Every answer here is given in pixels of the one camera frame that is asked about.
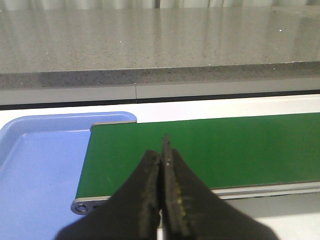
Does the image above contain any aluminium conveyor front rail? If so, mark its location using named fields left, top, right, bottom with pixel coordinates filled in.
left=70, top=180, right=320, bottom=216

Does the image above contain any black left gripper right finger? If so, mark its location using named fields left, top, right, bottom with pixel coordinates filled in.
left=161, top=135, right=278, bottom=240

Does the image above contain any grey conveyor back rail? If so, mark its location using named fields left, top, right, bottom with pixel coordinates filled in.
left=0, top=77, right=320, bottom=108

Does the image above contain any blue plastic tray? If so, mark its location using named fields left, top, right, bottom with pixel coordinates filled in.
left=0, top=111, right=136, bottom=240

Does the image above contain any grey speckled stone countertop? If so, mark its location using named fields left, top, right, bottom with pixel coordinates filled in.
left=0, top=5, right=320, bottom=90

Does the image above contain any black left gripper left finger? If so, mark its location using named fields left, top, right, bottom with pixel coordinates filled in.
left=55, top=150, right=161, bottom=240

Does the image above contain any white pleated curtain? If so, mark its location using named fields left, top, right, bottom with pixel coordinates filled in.
left=0, top=0, right=320, bottom=11

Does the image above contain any green conveyor belt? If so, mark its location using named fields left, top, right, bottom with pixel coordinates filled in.
left=75, top=113, right=320, bottom=200

